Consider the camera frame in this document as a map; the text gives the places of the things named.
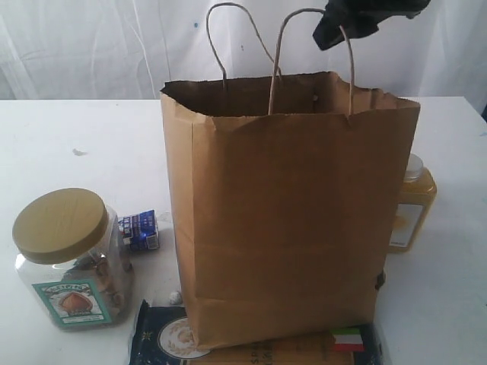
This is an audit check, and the white crumpled foil ball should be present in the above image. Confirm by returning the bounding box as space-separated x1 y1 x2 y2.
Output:
169 291 183 306

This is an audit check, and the spaghetti package dark blue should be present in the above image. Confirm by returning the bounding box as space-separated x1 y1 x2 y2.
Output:
129 300 386 365

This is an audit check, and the brown paper bag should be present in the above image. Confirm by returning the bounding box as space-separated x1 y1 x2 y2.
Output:
161 68 420 350

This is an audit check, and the small blue milk carton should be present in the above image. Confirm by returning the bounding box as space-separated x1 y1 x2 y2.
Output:
118 210 160 252

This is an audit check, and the yellow millet bottle white cap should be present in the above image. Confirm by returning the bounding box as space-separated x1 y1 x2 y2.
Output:
389 154 437 253

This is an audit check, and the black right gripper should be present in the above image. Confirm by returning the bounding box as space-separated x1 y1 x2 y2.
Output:
313 0 422 51

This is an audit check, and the clear jar with gold lid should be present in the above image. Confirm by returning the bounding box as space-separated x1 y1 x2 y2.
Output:
12 188 134 331

